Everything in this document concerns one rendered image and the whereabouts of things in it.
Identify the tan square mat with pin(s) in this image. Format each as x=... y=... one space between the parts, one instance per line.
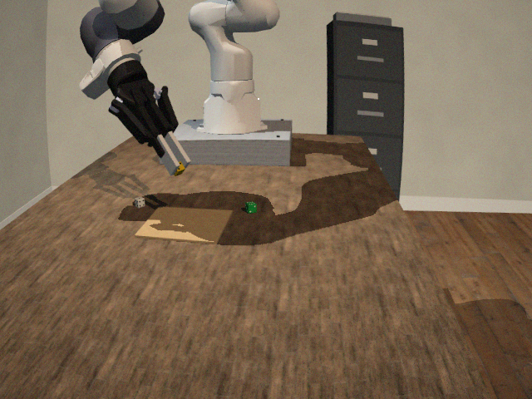
x=203 y=226

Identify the green die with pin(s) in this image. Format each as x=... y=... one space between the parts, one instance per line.
x=250 y=207

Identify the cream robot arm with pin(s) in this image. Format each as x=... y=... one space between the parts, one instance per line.
x=232 y=107

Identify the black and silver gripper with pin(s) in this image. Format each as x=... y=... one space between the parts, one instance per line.
x=131 y=88

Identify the grey die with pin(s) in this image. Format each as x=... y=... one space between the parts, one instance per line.
x=139 y=202

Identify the yellow die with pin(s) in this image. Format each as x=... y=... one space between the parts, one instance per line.
x=180 y=169

